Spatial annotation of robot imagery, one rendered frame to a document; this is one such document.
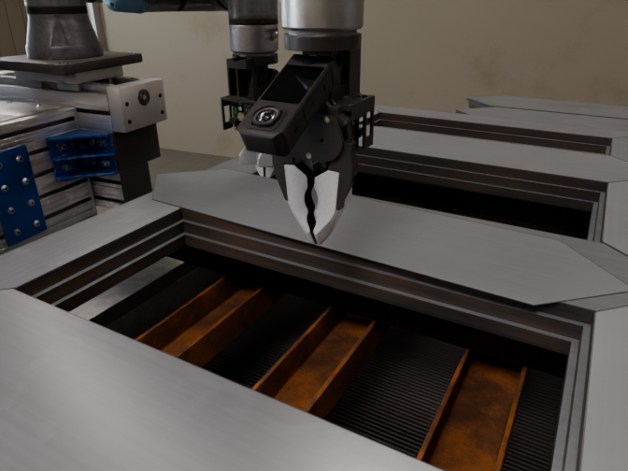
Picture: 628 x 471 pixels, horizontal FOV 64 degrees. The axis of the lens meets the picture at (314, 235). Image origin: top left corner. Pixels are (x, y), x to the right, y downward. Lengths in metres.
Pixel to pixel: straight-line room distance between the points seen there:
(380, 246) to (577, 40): 2.72
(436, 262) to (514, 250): 0.11
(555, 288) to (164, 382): 0.42
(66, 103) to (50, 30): 0.14
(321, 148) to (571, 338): 0.33
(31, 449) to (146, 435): 0.08
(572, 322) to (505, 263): 0.11
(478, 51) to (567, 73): 0.51
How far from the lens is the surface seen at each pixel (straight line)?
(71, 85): 1.20
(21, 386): 0.50
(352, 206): 0.77
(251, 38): 0.81
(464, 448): 0.66
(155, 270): 1.02
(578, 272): 0.66
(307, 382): 0.72
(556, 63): 3.29
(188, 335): 0.82
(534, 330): 0.60
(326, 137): 0.49
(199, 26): 4.00
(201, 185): 0.87
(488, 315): 0.61
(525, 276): 0.63
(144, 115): 1.16
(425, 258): 0.63
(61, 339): 0.54
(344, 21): 0.47
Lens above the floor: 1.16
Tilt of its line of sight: 26 degrees down
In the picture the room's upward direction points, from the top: straight up
